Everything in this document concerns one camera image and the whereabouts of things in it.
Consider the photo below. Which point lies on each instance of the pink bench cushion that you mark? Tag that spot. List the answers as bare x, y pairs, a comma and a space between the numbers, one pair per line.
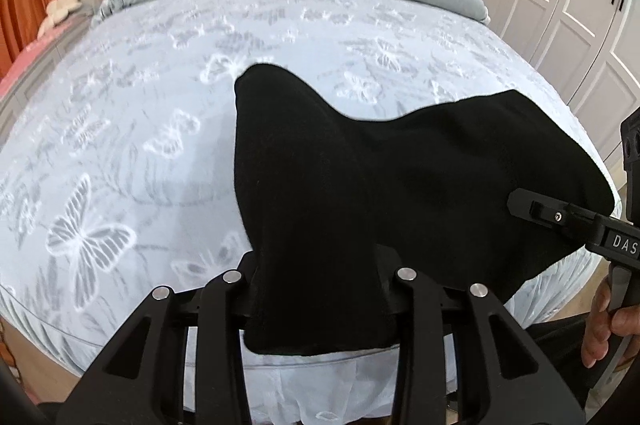
30, 60

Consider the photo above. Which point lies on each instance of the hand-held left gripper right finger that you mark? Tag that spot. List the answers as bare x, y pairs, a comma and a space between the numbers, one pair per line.
415, 300

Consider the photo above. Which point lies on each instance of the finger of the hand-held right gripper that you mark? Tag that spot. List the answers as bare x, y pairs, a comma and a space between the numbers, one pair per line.
545, 210

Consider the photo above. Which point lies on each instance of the person's right hand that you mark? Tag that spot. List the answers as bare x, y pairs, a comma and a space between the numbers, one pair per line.
595, 330

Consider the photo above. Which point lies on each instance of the bed with butterfly sheet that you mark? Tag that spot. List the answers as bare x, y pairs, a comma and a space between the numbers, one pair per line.
125, 130

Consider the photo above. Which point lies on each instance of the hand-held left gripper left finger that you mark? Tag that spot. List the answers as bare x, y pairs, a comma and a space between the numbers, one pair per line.
225, 300

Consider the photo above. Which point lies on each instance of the black pants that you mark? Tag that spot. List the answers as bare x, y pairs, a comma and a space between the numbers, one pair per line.
350, 180

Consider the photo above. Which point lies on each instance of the white flower cushion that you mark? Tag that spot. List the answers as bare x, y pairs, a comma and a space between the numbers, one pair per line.
62, 5

